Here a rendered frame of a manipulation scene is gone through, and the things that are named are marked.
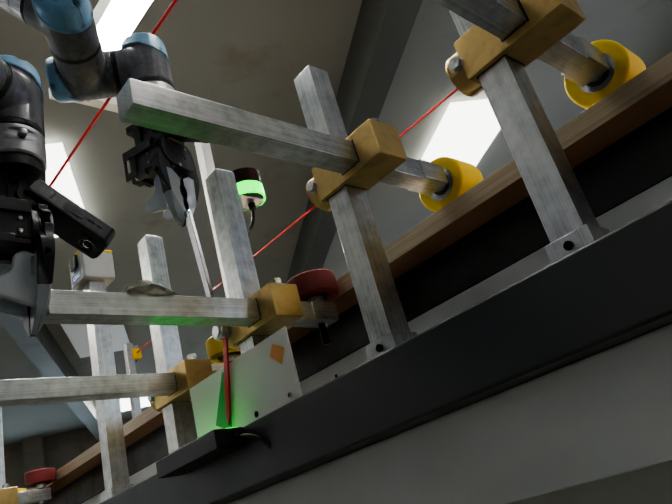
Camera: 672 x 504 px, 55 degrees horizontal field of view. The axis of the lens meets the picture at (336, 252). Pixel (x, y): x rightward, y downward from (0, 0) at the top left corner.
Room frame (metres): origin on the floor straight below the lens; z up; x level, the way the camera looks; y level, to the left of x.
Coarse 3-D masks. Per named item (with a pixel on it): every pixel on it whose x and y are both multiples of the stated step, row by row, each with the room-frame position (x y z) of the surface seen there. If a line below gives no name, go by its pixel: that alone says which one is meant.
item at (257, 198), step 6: (252, 192) 0.92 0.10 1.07; (240, 198) 0.91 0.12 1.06; (246, 198) 0.92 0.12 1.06; (252, 198) 0.93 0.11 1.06; (258, 198) 0.93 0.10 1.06; (246, 204) 0.94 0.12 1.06; (252, 204) 0.94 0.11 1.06; (258, 204) 0.95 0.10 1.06; (252, 210) 0.94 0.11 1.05; (252, 216) 0.94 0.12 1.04; (252, 222) 0.94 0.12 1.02; (252, 228) 0.93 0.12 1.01
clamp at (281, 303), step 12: (264, 288) 0.83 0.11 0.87; (276, 288) 0.83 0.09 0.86; (288, 288) 0.85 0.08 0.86; (264, 300) 0.84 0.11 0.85; (276, 300) 0.83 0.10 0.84; (288, 300) 0.84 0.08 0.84; (264, 312) 0.84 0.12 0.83; (276, 312) 0.83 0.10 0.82; (288, 312) 0.84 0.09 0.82; (300, 312) 0.86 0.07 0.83; (252, 324) 0.86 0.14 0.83; (264, 324) 0.85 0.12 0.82; (276, 324) 0.86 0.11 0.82; (288, 324) 0.88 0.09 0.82; (240, 336) 0.89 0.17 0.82
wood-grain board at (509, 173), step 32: (608, 96) 0.64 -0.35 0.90; (640, 96) 0.62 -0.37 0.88; (576, 128) 0.67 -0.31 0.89; (608, 128) 0.66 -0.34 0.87; (512, 160) 0.73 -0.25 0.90; (576, 160) 0.72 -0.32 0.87; (480, 192) 0.77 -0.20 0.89; (512, 192) 0.76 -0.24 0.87; (448, 224) 0.81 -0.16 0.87; (480, 224) 0.84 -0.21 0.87; (416, 256) 0.89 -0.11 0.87; (352, 288) 0.95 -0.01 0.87; (160, 416) 1.42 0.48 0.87; (96, 448) 1.63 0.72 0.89; (64, 480) 1.85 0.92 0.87
